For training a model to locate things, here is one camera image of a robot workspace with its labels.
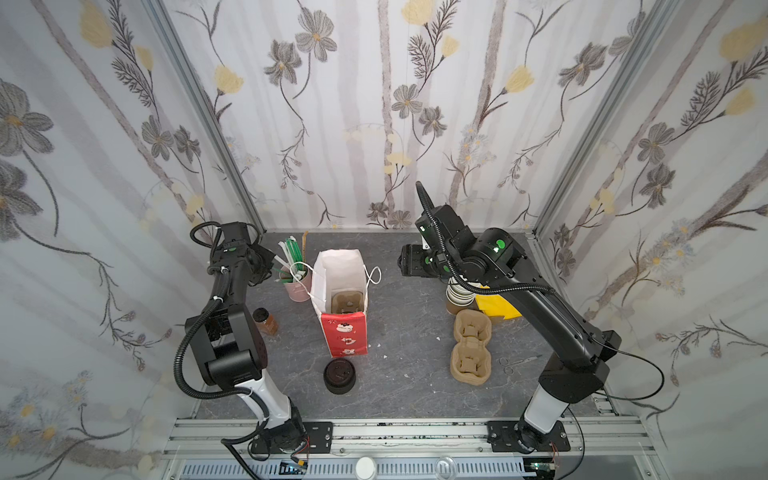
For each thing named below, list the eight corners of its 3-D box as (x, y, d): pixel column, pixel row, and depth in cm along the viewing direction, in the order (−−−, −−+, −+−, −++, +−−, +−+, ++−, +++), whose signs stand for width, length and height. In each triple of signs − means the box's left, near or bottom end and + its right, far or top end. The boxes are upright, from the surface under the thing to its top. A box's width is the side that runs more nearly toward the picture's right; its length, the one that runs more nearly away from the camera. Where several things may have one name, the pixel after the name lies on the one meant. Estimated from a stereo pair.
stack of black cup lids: (324, 394, 83) (321, 388, 78) (329, 361, 89) (326, 354, 84) (354, 394, 83) (352, 388, 79) (356, 361, 89) (355, 354, 84)
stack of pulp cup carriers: (447, 382, 85) (451, 374, 79) (454, 317, 98) (458, 306, 92) (484, 391, 83) (491, 383, 78) (486, 323, 97) (492, 313, 91)
